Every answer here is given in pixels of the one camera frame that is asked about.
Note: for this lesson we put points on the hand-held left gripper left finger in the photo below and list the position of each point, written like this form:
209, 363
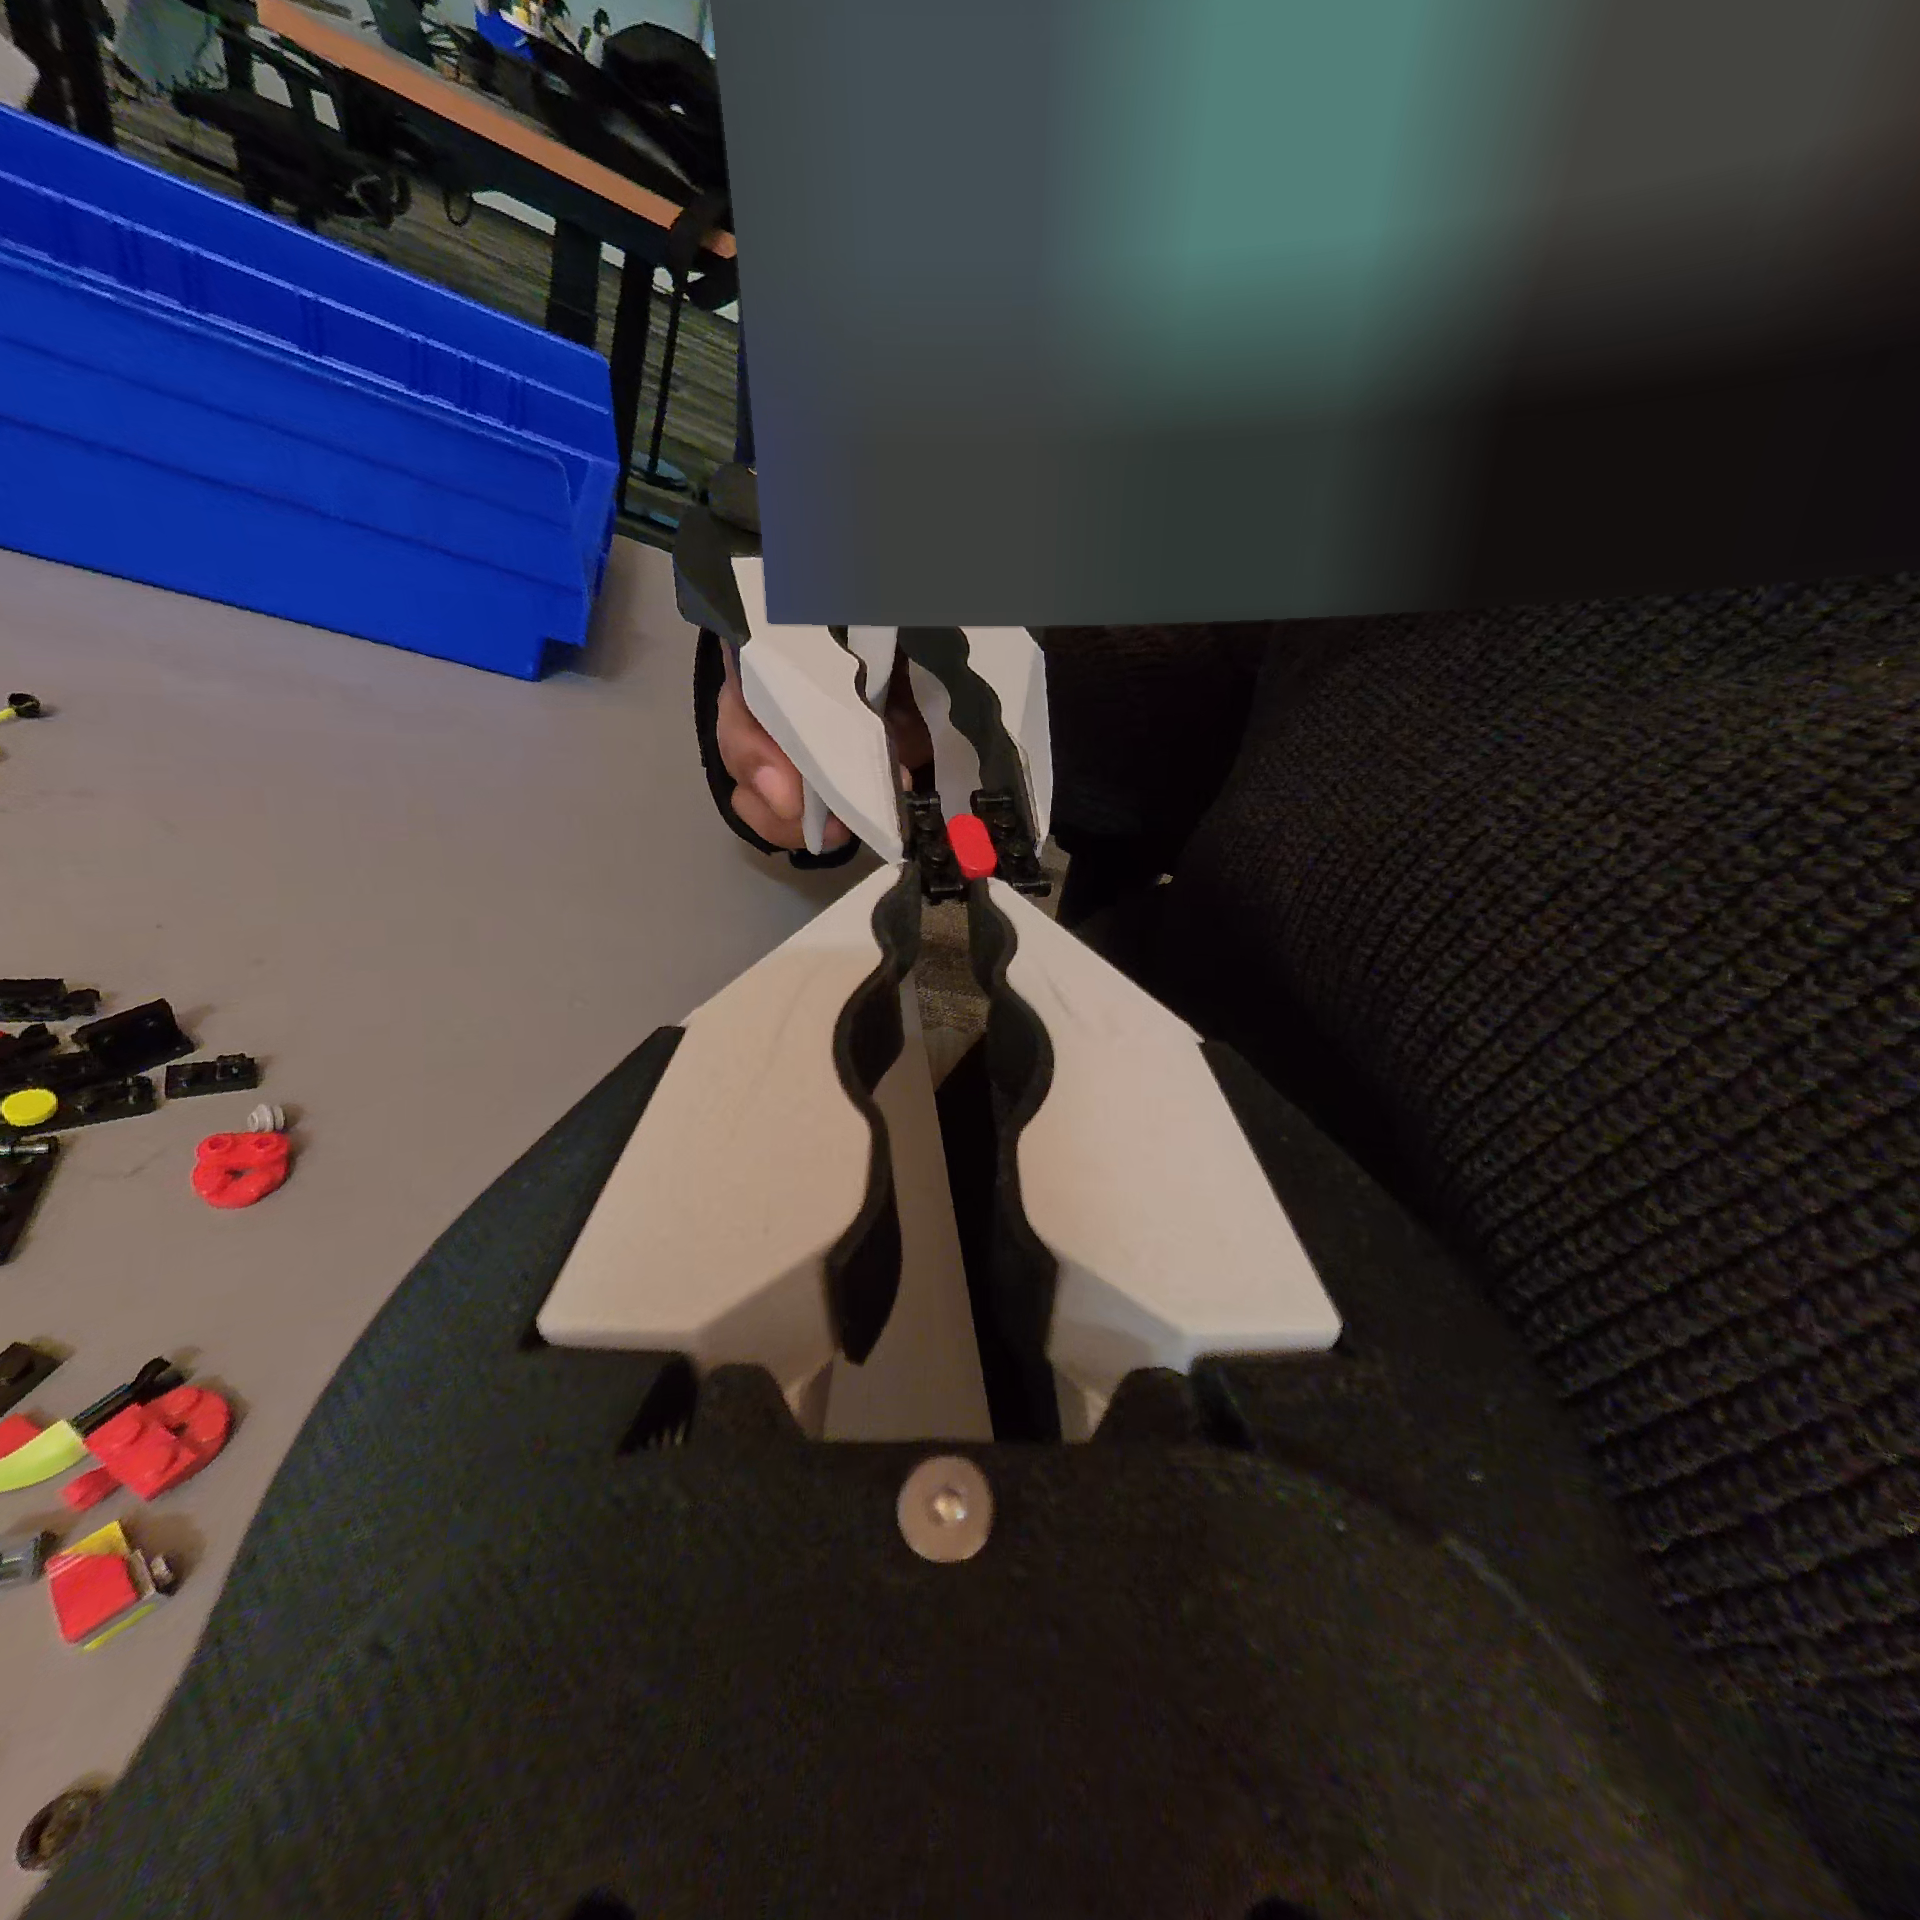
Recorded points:
705, 1200

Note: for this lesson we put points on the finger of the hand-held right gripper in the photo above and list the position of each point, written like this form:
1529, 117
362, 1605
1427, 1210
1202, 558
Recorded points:
803, 706
1014, 706

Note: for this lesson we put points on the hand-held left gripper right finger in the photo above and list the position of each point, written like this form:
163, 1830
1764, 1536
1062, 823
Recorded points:
1156, 1200

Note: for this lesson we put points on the black and red toy brick model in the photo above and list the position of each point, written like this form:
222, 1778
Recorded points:
972, 845

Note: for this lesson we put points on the person's right hand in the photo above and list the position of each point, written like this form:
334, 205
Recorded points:
764, 781

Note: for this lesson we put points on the blue plastic bin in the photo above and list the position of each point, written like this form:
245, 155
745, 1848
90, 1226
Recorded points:
300, 579
300, 495
300, 323

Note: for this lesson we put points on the black knit sweater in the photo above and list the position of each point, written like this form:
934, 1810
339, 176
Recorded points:
1577, 1125

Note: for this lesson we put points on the wooden top desk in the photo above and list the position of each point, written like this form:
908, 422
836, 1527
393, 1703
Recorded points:
494, 128

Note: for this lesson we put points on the heap of toy bricks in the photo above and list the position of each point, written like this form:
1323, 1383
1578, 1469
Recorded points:
150, 1442

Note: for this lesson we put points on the black office chair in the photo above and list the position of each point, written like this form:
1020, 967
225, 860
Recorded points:
284, 128

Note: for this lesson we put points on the round metal table insert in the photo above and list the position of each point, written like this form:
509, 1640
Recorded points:
60, 1827

